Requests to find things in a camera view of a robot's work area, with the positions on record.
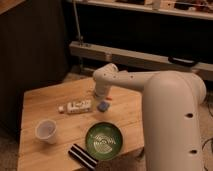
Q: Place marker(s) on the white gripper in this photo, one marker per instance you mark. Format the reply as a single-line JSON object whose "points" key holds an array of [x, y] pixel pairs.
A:
{"points": [[99, 95]]}

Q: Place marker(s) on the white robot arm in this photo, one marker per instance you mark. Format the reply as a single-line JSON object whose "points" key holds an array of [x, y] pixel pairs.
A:
{"points": [[170, 102]]}

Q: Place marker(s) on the green ceramic bowl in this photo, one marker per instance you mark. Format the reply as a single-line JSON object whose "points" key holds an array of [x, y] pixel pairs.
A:
{"points": [[104, 141]]}

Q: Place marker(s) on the orange carrot toy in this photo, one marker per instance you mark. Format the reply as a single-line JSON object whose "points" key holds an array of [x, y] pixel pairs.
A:
{"points": [[108, 98]]}

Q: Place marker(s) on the white plastic bottle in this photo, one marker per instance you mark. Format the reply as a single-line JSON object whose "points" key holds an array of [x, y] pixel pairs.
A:
{"points": [[76, 107]]}

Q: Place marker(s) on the metal vertical pole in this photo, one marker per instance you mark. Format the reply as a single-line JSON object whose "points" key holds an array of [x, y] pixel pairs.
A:
{"points": [[79, 36]]}

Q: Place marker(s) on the black white striped object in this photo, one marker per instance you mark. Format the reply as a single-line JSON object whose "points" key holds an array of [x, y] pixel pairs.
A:
{"points": [[83, 157]]}

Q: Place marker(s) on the white plastic cup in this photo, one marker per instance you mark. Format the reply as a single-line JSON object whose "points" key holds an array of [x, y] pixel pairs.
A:
{"points": [[46, 131]]}

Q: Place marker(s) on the wooden shelf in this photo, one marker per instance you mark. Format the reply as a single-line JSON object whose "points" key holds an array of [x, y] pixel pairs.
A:
{"points": [[153, 7]]}

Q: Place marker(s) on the grey metal rail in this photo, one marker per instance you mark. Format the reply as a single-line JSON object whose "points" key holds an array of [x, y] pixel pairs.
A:
{"points": [[131, 58]]}

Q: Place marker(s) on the black handle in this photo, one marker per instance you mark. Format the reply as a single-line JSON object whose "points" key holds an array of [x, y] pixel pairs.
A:
{"points": [[182, 62]]}

